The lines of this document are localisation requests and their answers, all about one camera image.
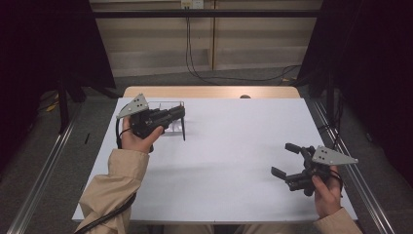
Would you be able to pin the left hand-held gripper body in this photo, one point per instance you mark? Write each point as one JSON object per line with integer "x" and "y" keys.
{"x": 146, "y": 122}

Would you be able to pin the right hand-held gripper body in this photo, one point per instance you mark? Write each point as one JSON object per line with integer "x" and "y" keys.
{"x": 305, "y": 182}

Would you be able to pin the clear plastic organizer box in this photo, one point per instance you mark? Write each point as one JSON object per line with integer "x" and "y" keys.
{"x": 172, "y": 129}

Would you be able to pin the person's left hand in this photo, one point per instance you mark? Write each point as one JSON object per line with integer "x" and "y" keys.
{"x": 136, "y": 144}

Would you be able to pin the person's right hand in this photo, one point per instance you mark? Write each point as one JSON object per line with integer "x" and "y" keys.
{"x": 328, "y": 198}

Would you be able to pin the wooden table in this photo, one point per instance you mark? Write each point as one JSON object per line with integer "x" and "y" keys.
{"x": 195, "y": 92}

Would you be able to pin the white table cover sheet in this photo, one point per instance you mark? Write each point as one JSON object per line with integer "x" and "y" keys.
{"x": 233, "y": 130}

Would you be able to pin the black stand leg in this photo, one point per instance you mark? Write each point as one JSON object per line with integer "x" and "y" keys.
{"x": 63, "y": 104}

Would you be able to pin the black curtain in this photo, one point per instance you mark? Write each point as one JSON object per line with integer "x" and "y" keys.
{"x": 373, "y": 65}
{"x": 48, "y": 42}

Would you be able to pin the black stand post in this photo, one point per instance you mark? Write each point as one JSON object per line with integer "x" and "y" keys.
{"x": 330, "y": 97}

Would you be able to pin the aluminium frame rail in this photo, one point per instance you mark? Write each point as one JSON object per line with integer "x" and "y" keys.
{"x": 42, "y": 175}
{"x": 370, "y": 201}

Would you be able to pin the white wall socket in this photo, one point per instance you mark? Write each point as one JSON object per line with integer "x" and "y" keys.
{"x": 192, "y": 4}

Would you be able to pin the black horizontal frame bar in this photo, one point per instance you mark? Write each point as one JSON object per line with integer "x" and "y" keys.
{"x": 227, "y": 13}

